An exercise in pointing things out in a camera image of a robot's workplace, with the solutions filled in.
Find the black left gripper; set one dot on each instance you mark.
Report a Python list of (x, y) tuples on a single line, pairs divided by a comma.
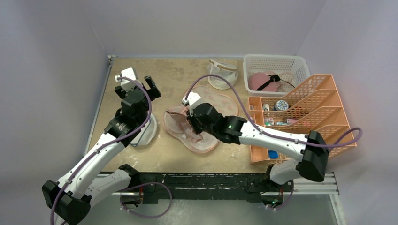
[(152, 92)]

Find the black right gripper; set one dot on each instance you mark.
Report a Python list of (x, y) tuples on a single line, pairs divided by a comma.
[(193, 116)]

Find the pink satin bra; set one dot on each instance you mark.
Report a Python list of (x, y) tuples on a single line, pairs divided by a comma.
[(176, 122)]

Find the floral mesh laundry bag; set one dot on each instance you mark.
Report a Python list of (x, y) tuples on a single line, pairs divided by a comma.
[(223, 104)]

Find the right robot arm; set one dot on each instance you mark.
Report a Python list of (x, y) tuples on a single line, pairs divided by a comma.
[(308, 154)]

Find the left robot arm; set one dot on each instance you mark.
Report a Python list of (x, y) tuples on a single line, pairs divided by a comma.
[(93, 161)]

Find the white round mesh bag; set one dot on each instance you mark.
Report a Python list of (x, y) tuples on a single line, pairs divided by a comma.
[(147, 133)]

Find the pink bra in basket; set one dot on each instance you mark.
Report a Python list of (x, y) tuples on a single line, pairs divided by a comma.
[(264, 81)]

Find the small white bottle in organizer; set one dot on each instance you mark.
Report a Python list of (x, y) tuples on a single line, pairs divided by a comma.
[(265, 107)]

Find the blue item in organizer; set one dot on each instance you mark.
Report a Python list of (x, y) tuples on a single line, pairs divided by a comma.
[(272, 154)]

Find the white plastic basket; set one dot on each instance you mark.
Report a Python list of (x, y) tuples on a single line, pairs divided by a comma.
[(293, 70)]

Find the orange plastic desk organizer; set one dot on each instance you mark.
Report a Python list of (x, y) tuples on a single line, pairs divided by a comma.
[(314, 105)]

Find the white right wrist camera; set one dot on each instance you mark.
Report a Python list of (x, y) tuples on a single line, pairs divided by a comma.
[(192, 100)]

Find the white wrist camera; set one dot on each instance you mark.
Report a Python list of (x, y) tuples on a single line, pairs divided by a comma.
[(126, 78), (192, 100)]

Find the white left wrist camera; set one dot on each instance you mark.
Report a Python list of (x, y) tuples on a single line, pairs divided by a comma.
[(126, 78)]

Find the white mesh drawstring bag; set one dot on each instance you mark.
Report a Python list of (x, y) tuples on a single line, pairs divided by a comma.
[(225, 70)]

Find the metal corner bracket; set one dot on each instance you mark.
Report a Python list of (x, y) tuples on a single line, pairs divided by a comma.
[(112, 59)]

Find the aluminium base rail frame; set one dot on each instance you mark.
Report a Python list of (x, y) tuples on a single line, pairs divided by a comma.
[(150, 187)]

